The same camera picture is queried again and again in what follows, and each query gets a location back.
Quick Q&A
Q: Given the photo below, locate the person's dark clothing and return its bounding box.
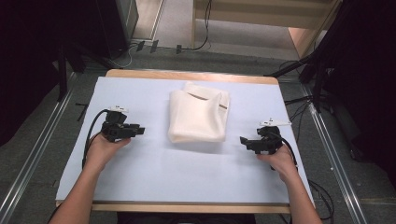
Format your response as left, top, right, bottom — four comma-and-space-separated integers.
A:
116, 212, 258, 224

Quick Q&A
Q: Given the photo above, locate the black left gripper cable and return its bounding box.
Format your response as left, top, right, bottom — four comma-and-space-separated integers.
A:
81, 108, 110, 170

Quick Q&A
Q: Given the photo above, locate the black metal stand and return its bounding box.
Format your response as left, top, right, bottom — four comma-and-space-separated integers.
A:
263, 46, 331, 114
56, 40, 110, 103

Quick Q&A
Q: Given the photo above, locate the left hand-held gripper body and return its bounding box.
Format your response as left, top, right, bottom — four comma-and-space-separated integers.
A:
100, 105, 138, 144

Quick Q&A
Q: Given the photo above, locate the metal floor rail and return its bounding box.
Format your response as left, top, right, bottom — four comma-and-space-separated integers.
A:
0, 72, 78, 224
299, 83, 370, 224

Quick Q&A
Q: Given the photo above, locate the cream white towel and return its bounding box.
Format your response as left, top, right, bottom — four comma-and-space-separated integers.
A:
167, 80, 231, 145

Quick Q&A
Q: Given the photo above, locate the light blue table mat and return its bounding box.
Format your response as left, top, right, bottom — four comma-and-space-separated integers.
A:
55, 76, 314, 205

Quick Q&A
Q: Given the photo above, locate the white floor cable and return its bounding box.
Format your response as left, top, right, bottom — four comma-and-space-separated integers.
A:
115, 42, 140, 69

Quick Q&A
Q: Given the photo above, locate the wooden table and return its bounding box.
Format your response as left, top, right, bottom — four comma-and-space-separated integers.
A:
55, 68, 317, 215

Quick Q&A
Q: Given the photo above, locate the dark cabinet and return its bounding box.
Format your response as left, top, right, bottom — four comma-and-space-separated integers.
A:
94, 0, 140, 61

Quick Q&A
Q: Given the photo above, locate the black hanging cable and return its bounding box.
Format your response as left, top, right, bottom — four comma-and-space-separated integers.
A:
180, 0, 214, 52

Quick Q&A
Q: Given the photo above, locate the black looped floor cable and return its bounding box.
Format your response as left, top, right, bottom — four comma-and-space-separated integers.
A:
307, 179, 336, 222

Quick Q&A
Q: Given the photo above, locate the light wooden shelf unit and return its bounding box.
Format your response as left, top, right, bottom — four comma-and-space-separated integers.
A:
190, 0, 344, 60

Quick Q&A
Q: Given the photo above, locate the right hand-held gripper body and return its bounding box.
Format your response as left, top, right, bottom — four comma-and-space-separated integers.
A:
248, 118, 292, 156

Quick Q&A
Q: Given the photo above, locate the person's left hand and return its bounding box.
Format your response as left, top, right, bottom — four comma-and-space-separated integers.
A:
83, 133, 132, 172

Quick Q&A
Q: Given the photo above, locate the person's right hand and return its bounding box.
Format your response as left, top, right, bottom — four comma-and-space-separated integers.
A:
256, 144, 299, 184

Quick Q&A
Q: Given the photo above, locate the black curtain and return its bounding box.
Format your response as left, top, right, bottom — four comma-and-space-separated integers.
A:
311, 0, 396, 188
0, 0, 104, 147

